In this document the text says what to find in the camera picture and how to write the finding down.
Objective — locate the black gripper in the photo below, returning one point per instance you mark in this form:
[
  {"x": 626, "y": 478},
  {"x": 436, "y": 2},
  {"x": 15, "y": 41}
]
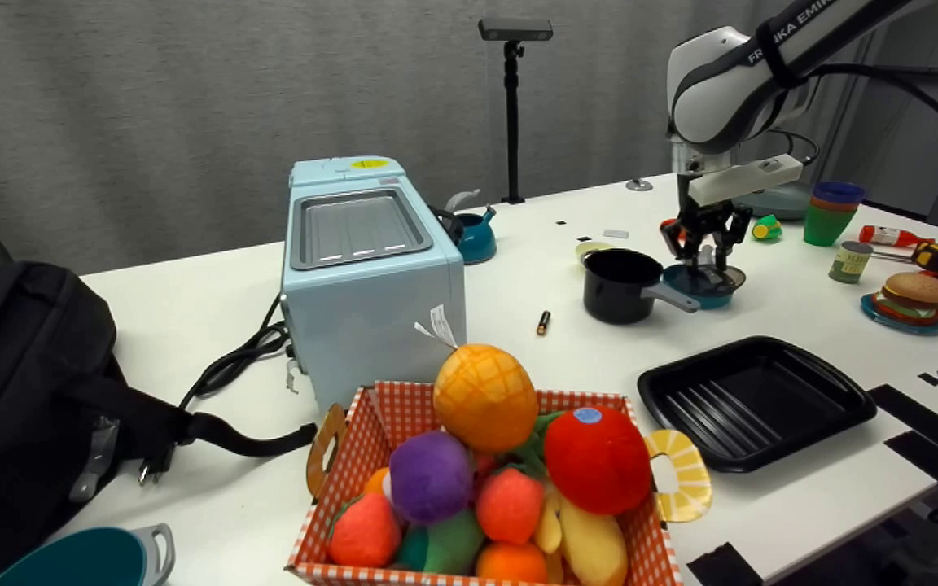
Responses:
[{"x": 704, "y": 207}]

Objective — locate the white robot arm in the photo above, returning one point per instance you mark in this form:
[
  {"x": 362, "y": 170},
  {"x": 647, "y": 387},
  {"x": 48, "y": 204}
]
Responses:
[{"x": 727, "y": 88}]

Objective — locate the small blue pan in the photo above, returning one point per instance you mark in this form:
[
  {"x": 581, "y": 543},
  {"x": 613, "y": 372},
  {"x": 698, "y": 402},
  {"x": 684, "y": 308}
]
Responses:
[{"x": 708, "y": 300}]

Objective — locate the teal pot bottom left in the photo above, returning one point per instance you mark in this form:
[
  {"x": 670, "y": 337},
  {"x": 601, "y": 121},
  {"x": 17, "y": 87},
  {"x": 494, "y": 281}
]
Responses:
[{"x": 100, "y": 559}]

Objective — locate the red plastic disc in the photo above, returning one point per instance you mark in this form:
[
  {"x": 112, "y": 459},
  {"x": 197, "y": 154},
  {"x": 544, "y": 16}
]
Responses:
[{"x": 670, "y": 230}]

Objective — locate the green yellow toy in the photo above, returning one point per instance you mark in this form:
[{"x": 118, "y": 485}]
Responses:
[{"x": 765, "y": 230}]

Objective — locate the stacked colourful cups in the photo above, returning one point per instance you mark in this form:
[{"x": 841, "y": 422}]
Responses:
[{"x": 833, "y": 207}]

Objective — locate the small green can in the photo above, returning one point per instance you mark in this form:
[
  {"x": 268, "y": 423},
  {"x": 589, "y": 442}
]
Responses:
[{"x": 851, "y": 261}]

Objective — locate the black grill tray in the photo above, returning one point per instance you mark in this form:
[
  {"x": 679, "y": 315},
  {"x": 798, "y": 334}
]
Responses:
[{"x": 753, "y": 402}]

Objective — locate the red ketchup bottle toy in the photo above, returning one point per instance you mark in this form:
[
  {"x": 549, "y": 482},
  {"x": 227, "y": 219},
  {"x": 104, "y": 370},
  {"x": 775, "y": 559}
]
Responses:
[{"x": 885, "y": 236}]

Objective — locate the small battery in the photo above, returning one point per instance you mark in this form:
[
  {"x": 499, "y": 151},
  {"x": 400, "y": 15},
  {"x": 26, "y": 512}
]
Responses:
[{"x": 543, "y": 324}]

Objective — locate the toy burger on plate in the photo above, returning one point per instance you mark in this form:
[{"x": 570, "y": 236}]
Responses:
[{"x": 905, "y": 300}]

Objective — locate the small teal kettle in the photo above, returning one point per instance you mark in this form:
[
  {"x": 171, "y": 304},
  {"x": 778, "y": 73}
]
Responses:
[{"x": 470, "y": 230}]

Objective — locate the plush pineapple slice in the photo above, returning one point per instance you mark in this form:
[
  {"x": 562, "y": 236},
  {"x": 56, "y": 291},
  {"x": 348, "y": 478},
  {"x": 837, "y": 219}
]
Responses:
[{"x": 691, "y": 489}]

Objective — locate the red plush tomato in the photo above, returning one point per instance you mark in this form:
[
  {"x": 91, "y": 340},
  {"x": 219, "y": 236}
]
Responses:
[{"x": 597, "y": 459}]

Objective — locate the orange plush pineapple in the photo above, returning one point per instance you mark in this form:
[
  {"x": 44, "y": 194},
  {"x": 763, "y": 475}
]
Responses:
[{"x": 487, "y": 399}]

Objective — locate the light blue toaster appliance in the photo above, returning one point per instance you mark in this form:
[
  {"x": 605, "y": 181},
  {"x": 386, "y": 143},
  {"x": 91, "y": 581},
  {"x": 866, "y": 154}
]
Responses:
[{"x": 372, "y": 284}]

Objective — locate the purple plush fruit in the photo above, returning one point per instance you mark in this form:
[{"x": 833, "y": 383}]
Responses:
[{"x": 430, "y": 475}]

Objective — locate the red checkered fruit basket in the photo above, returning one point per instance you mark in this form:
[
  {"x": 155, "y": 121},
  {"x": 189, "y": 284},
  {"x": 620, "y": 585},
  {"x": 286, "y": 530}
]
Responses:
[{"x": 369, "y": 429}]

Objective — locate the black backpack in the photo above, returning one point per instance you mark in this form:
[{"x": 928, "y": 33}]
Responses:
[{"x": 70, "y": 419}]

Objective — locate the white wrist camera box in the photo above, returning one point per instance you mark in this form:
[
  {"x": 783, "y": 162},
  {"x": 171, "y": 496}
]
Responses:
[{"x": 742, "y": 181}]

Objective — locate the black pot grey handle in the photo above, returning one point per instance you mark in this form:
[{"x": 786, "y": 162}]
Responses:
[{"x": 626, "y": 284}]

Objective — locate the black camera stand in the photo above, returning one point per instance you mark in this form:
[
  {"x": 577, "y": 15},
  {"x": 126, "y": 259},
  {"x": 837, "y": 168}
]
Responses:
[{"x": 511, "y": 36}]

